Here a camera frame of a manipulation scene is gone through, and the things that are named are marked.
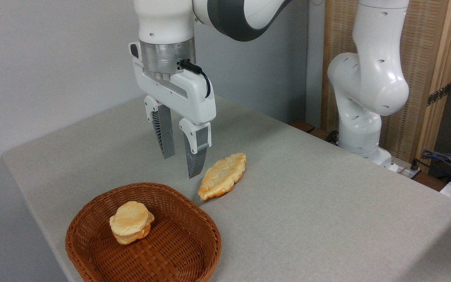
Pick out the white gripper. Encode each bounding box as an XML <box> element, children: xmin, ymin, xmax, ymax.
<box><xmin>129</xmin><ymin>42</ymin><xmax>216</xmax><ymax>179</ymax></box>

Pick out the round bread bun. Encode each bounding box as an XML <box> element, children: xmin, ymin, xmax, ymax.
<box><xmin>109</xmin><ymin>201</ymin><xmax>155</xmax><ymax>245</ymax></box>

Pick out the leaf-shaped flat bread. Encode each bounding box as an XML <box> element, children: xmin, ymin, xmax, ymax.
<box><xmin>198</xmin><ymin>153</ymin><xmax>247</xmax><ymax>202</ymax></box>

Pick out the brown wicker basket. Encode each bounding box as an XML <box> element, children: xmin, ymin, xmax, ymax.
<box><xmin>65</xmin><ymin>183</ymin><xmax>222</xmax><ymax>282</ymax></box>

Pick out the white connector box with plug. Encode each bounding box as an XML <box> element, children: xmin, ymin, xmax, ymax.
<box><xmin>391</xmin><ymin>157</ymin><xmax>422</xmax><ymax>179</ymax></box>

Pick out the wooden woven folding screen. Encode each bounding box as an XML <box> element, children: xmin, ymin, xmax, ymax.
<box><xmin>321</xmin><ymin>0</ymin><xmax>451</xmax><ymax>173</ymax></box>

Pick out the metal screen hinge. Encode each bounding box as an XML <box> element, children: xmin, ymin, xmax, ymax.
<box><xmin>427</xmin><ymin>83</ymin><xmax>451</xmax><ymax>106</ymax></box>

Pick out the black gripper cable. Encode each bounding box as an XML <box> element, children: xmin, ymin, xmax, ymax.
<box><xmin>179</xmin><ymin>60</ymin><xmax>211</xmax><ymax>98</ymax></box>

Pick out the bundle of blue-black cables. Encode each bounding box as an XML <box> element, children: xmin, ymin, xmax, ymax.
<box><xmin>411</xmin><ymin>149</ymin><xmax>451</xmax><ymax>184</ymax></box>

